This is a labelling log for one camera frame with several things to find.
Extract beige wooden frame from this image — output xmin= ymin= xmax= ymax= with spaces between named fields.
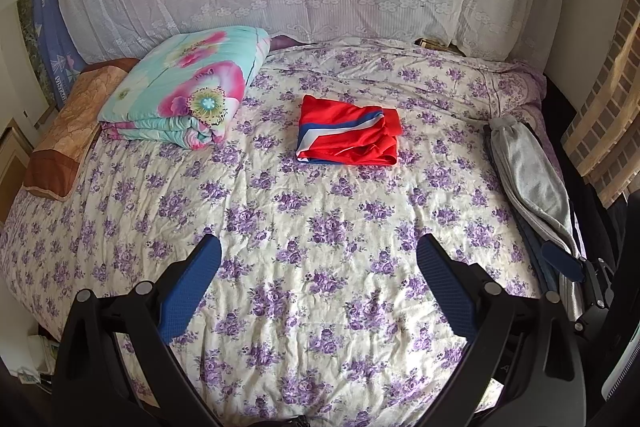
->
xmin=0 ymin=117 xmax=33 ymax=225

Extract brick pattern curtain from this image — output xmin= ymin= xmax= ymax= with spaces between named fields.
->
xmin=560 ymin=0 xmax=640 ymax=208

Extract green patterned cloth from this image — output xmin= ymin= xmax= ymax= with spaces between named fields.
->
xmin=15 ymin=0 xmax=53 ymax=108

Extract grey pants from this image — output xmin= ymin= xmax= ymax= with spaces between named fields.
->
xmin=487 ymin=114 xmax=588 ymax=323

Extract dark purple cloth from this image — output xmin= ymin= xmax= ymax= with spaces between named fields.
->
xmin=270 ymin=34 xmax=313 ymax=54

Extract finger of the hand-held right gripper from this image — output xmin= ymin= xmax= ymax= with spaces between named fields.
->
xmin=541 ymin=241 xmax=615 ymax=308

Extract red pants with blue stripe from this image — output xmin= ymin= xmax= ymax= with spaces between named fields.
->
xmin=296 ymin=94 xmax=404 ymax=168

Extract folded floral quilt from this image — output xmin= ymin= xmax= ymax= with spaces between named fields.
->
xmin=97 ymin=25 xmax=272 ymax=151

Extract small golden box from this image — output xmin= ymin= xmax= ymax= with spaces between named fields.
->
xmin=414 ymin=37 xmax=456 ymax=54

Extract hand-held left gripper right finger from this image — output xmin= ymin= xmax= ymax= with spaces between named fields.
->
xmin=416 ymin=234 xmax=586 ymax=427

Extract orange brown pillow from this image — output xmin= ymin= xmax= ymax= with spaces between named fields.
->
xmin=22 ymin=57 xmax=143 ymax=202

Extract purple floral bed sheet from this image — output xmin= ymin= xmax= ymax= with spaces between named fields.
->
xmin=0 ymin=38 xmax=591 ymax=427

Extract blue patterned blanket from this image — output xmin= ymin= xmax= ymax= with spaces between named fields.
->
xmin=27 ymin=0 xmax=91 ymax=108

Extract stack of papers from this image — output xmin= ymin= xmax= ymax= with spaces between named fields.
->
xmin=17 ymin=332 xmax=63 ymax=395

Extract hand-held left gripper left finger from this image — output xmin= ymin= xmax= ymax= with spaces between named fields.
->
xmin=50 ymin=234 xmax=223 ymax=427

